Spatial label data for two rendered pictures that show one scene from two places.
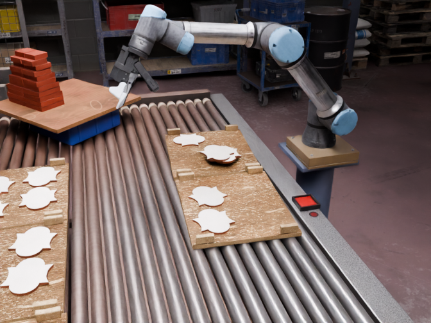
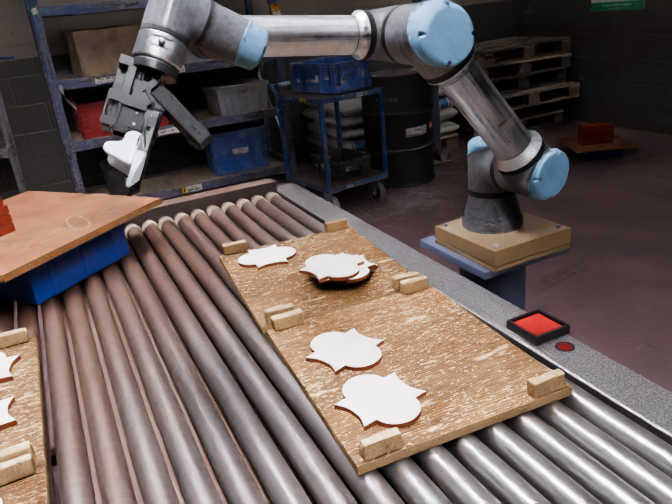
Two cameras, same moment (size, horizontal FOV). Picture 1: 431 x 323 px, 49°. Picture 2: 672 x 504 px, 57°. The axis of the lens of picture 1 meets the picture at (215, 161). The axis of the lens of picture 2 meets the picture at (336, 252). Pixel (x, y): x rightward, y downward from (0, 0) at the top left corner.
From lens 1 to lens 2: 0.62 m
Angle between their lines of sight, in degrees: 10
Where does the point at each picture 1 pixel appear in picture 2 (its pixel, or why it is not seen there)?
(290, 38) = (449, 18)
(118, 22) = (97, 126)
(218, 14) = (244, 98)
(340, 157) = (543, 242)
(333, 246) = (647, 404)
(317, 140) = (494, 219)
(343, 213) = not seen: hidden behind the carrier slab
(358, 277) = not seen: outside the picture
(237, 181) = (389, 311)
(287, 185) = (481, 303)
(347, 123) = (555, 174)
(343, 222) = not seen: hidden behind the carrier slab
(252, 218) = (455, 377)
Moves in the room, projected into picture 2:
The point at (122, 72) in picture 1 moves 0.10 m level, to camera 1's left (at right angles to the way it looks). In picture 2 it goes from (129, 109) to (58, 118)
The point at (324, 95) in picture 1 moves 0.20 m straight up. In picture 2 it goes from (512, 128) to (514, 26)
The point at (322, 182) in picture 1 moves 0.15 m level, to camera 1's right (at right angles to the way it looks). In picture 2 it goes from (512, 293) to (566, 283)
